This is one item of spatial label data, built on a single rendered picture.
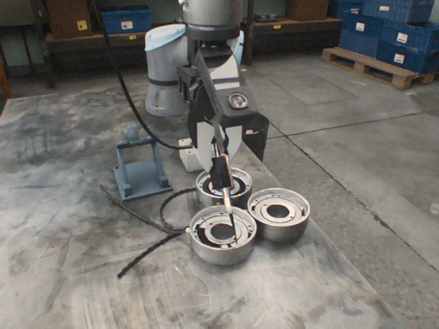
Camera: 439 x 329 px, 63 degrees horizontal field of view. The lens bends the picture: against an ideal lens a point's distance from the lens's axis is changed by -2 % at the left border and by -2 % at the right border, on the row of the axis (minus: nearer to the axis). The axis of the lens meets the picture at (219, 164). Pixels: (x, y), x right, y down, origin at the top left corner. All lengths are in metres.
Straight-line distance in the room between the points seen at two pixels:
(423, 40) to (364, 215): 2.43
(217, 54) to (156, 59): 0.56
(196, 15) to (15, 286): 0.45
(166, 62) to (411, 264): 1.40
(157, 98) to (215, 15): 0.63
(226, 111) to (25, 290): 0.39
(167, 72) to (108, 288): 0.63
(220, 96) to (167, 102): 0.62
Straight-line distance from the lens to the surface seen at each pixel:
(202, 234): 0.58
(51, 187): 0.81
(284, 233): 0.60
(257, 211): 0.63
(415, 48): 4.18
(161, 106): 1.06
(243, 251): 0.56
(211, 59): 0.47
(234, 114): 0.42
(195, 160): 0.77
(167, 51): 1.01
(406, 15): 4.26
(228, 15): 0.46
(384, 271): 1.80
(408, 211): 2.20
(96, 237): 0.65
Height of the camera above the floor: 1.22
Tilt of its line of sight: 31 degrees down
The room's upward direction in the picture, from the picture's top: straight up
